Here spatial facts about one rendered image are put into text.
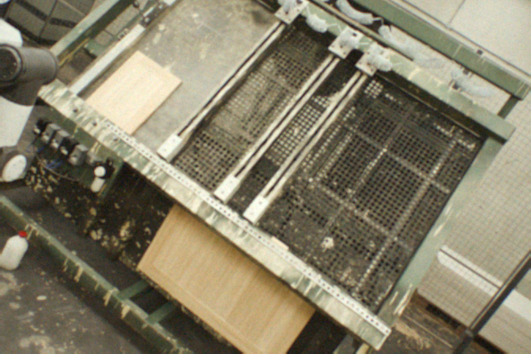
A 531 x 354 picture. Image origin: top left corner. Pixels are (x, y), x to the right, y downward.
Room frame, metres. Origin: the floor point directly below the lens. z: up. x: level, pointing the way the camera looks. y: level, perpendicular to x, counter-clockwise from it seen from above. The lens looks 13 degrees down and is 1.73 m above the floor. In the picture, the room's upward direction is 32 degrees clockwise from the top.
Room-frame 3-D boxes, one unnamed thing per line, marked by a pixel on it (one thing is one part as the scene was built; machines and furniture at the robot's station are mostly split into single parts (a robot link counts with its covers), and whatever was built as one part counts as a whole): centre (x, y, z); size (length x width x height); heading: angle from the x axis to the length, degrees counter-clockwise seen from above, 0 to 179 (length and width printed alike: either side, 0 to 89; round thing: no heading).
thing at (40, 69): (1.22, 0.62, 1.30); 0.12 x 0.09 x 0.14; 173
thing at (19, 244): (2.32, 0.83, 0.10); 0.10 x 0.10 x 0.20
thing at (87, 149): (2.34, 0.82, 0.69); 0.50 x 0.14 x 0.24; 77
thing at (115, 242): (2.97, 0.07, 0.41); 2.20 x 1.38 x 0.83; 77
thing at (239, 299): (2.45, -0.17, 0.52); 0.90 x 0.02 x 0.55; 77
